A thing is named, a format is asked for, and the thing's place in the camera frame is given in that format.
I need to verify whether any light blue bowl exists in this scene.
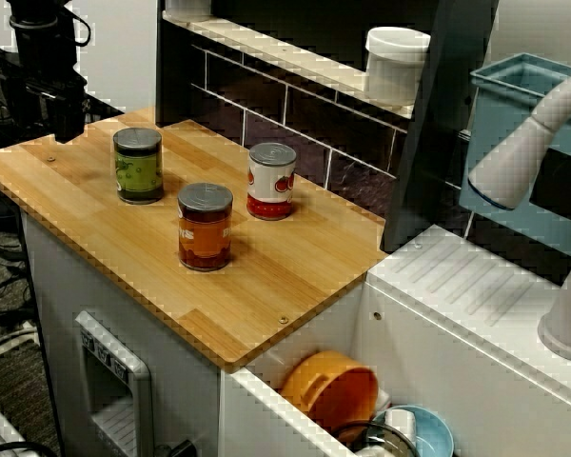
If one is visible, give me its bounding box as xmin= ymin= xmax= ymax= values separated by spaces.
xmin=370 ymin=404 xmax=456 ymax=457

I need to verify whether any green peas toy can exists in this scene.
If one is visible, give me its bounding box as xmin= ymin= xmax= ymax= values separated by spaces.
xmin=112 ymin=127 xmax=165 ymax=207

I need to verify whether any glass pot lid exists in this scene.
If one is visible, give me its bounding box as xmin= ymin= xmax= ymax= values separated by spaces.
xmin=333 ymin=421 xmax=420 ymax=457

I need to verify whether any teal plastic bin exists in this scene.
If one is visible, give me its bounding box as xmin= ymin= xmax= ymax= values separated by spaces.
xmin=458 ymin=51 xmax=571 ymax=261

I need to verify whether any white toy kitchen cabinet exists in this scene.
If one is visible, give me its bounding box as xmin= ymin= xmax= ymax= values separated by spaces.
xmin=18 ymin=209 xmax=571 ymax=457

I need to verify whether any orange beans toy can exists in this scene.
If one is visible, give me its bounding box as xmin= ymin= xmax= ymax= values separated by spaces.
xmin=176 ymin=182 xmax=235 ymax=272

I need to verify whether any large white lidded container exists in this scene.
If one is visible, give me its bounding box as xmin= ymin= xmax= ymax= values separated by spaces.
xmin=364 ymin=26 xmax=432 ymax=108

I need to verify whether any white cup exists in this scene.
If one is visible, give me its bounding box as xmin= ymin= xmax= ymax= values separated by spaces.
xmin=384 ymin=407 xmax=418 ymax=447

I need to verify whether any white power strip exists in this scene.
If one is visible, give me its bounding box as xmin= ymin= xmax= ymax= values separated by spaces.
xmin=0 ymin=319 xmax=40 ymax=356

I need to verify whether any grey toy faucet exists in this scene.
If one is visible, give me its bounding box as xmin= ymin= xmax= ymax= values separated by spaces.
xmin=465 ymin=68 xmax=571 ymax=364

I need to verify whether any orange plastic bowl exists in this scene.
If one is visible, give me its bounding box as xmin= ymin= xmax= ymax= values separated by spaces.
xmin=279 ymin=349 xmax=380 ymax=435

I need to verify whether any dark tiled hutch shelf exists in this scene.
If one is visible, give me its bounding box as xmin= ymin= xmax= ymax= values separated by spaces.
xmin=154 ymin=0 xmax=501 ymax=254

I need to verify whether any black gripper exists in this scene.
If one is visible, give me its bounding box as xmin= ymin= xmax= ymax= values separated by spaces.
xmin=24 ymin=70 xmax=89 ymax=145

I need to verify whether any small white container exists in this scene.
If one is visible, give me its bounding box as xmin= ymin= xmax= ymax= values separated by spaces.
xmin=164 ymin=0 xmax=214 ymax=21

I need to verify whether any white red tomato can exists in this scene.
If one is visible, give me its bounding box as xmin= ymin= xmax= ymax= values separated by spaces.
xmin=246 ymin=142 xmax=299 ymax=222

